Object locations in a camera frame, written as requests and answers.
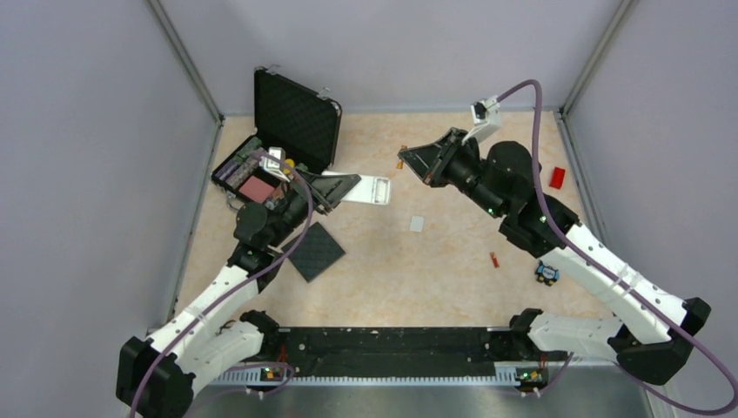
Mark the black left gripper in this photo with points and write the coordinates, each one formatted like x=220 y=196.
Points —
x=326 y=189

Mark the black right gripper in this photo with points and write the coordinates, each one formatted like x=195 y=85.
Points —
x=438 y=157

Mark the white remote control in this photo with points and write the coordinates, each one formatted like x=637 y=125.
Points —
x=371 y=190

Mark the white battery cover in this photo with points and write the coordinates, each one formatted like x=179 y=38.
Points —
x=417 y=224

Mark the red orange battery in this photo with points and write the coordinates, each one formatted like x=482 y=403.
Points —
x=494 y=259

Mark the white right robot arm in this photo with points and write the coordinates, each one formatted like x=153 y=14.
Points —
x=648 y=331

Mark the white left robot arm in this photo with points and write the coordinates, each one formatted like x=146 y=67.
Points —
x=162 y=374

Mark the dark grey studded baseplate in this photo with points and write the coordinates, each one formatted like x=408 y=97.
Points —
x=316 y=253

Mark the pink card deck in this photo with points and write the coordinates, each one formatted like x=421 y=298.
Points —
x=257 y=189

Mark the black poker chip case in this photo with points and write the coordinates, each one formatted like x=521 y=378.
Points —
x=304 y=122

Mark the red toy brick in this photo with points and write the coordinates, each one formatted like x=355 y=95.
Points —
x=557 y=178

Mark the small blue toy car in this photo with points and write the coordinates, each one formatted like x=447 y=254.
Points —
x=546 y=274

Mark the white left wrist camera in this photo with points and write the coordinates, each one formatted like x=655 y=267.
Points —
x=273 y=164

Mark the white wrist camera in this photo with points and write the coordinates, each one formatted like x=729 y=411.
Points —
x=273 y=164
x=487 y=120

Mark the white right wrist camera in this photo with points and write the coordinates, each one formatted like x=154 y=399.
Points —
x=487 y=120

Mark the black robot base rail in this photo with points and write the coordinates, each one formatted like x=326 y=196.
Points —
x=398 y=352

